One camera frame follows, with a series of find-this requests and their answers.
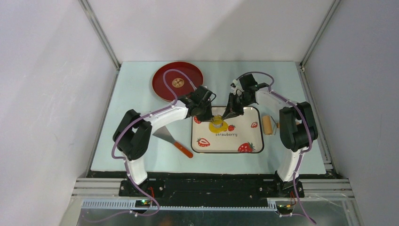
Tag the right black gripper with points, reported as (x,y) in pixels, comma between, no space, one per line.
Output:
(231,110)

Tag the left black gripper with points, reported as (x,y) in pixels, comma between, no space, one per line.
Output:
(208,117)

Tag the yellow dough piece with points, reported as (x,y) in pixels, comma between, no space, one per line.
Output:
(218,130)

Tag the strawberry print tray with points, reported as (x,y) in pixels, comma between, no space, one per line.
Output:
(243,134)

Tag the small clear glass cup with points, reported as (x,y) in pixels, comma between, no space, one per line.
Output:
(217,121)

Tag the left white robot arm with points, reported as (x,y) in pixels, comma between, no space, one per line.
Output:
(132,136)

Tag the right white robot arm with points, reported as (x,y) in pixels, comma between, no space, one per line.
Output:
(297,127)

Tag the round red plate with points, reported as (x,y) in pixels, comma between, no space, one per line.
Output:
(181,77)

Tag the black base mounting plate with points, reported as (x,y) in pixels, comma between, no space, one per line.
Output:
(253,190)

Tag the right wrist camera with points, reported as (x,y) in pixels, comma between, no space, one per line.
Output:
(234,86)

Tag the orange handled spatula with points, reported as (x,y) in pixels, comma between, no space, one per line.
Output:
(164,134)

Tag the grey slotted cable duct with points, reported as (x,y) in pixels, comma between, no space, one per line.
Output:
(124,204)

